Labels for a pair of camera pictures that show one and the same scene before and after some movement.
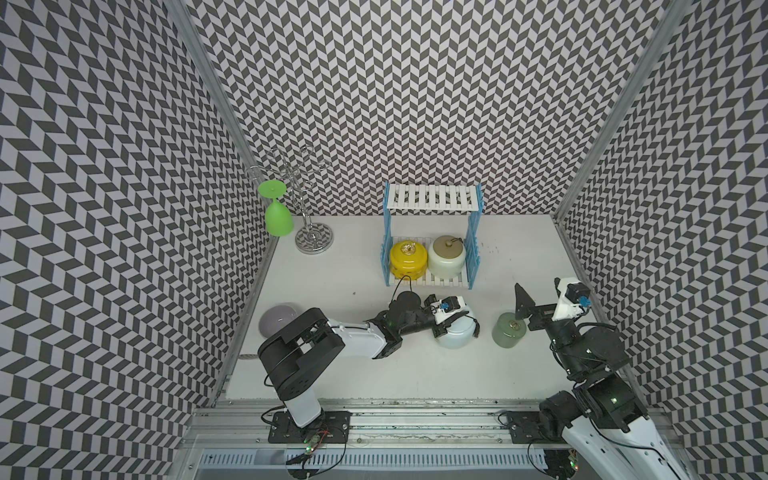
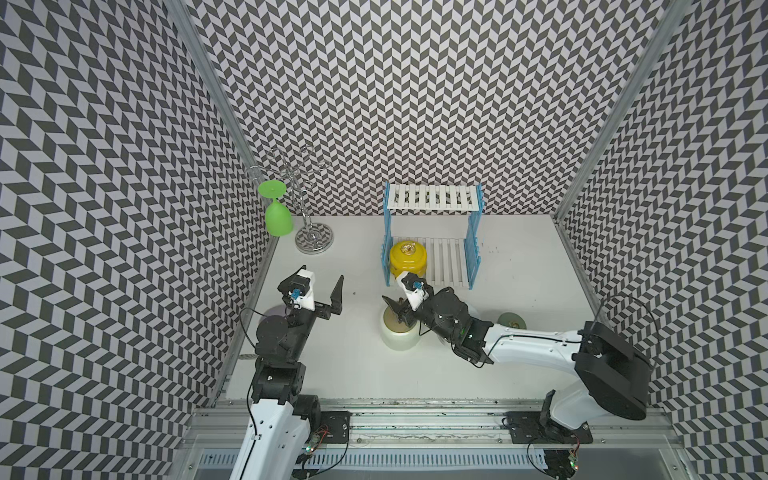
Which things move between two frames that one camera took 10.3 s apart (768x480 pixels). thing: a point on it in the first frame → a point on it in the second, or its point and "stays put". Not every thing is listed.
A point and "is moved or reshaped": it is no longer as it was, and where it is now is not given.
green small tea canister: x=508 y=330 stays put
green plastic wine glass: x=278 y=217 stays put
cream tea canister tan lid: x=446 y=256 is moved or reshaped
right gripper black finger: x=525 y=306 → x=403 y=310
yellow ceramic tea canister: x=408 y=258 stays put
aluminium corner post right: x=669 y=22 stays put
